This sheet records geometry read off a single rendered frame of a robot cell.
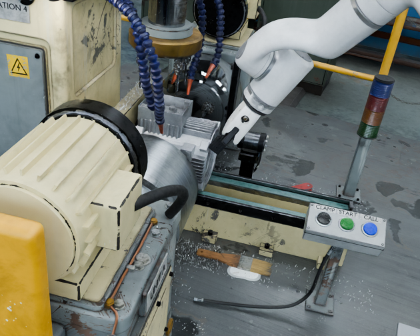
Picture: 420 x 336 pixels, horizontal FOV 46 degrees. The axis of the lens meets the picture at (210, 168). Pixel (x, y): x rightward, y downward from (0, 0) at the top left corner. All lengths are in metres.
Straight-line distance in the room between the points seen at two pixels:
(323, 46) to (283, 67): 0.12
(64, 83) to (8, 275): 0.68
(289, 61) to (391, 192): 0.84
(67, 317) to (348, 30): 0.71
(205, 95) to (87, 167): 0.88
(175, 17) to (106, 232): 0.66
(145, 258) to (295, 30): 0.55
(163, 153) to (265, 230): 0.43
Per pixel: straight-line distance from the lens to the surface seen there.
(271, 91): 1.15
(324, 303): 1.30
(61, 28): 1.17
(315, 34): 1.05
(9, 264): 0.61
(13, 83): 1.28
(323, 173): 1.82
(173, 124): 1.29
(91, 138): 0.74
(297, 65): 1.12
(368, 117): 1.58
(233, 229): 1.40
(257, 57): 1.09
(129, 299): 0.75
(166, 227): 0.87
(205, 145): 1.27
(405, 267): 1.52
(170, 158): 1.08
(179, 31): 1.21
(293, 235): 1.38
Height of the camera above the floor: 1.71
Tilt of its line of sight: 32 degrees down
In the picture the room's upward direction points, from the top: 7 degrees clockwise
